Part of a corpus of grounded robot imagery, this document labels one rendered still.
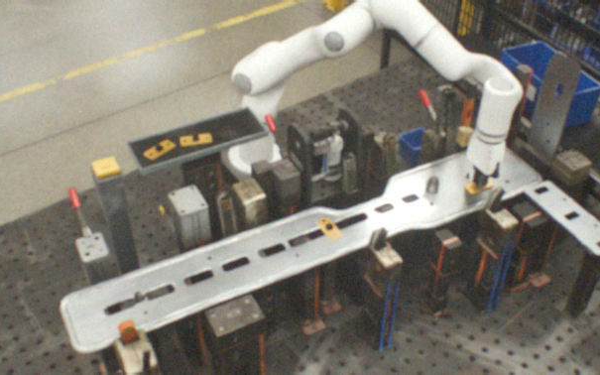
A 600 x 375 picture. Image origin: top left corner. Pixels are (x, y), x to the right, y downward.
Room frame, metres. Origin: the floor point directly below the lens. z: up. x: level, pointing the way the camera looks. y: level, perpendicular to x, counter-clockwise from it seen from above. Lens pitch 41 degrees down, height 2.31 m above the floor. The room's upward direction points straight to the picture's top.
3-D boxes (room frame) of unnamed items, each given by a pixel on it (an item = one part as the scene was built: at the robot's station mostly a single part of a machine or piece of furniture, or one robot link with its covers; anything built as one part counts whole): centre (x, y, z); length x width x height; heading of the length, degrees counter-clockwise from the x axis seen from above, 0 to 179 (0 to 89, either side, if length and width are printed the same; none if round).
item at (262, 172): (1.47, 0.09, 0.90); 0.05 x 0.05 x 0.40; 27
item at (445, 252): (1.30, -0.42, 0.84); 0.11 x 0.08 x 0.29; 27
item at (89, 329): (1.31, -0.08, 1.00); 1.38 x 0.22 x 0.02; 117
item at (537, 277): (1.43, -0.74, 0.84); 0.11 x 0.06 x 0.29; 27
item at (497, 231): (1.33, -0.56, 0.87); 0.12 x 0.09 x 0.35; 27
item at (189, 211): (1.32, 0.27, 0.90); 0.13 x 0.10 x 0.41; 27
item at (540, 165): (1.65, -0.75, 0.85); 0.12 x 0.03 x 0.30; 27
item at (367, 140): (1.62, -0.20, 0.91); 0.07 x 0.05 x 0.42; 27
